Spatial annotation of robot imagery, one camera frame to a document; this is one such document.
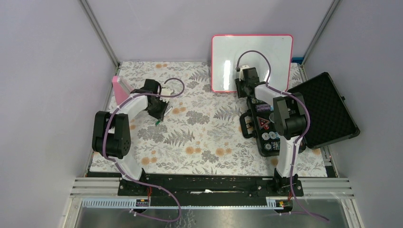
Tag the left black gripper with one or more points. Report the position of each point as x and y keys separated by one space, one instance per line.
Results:
x=158 y=115

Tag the pink eraser block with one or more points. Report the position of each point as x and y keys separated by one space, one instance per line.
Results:
x=121 y=88

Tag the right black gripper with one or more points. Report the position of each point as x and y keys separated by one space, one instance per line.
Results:
x=240 y=94

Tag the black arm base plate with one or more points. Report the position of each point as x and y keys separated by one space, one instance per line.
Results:
x=209 y=190

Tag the blue clip at corner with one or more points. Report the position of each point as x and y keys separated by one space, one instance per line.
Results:
x=298 y=60

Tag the black poker chip case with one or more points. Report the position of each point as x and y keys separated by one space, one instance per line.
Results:
x=312 y=114

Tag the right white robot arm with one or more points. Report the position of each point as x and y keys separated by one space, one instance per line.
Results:
x=290 y=116

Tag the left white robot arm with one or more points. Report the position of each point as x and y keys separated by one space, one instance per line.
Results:
x=111 y=133

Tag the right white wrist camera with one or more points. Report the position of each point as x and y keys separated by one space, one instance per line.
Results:
x=241 y=73

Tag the floral table mat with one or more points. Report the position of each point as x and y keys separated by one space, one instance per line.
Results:
x=201 y=133

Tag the pink framed whiteboard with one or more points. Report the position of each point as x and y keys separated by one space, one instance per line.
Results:
x=271 y=55

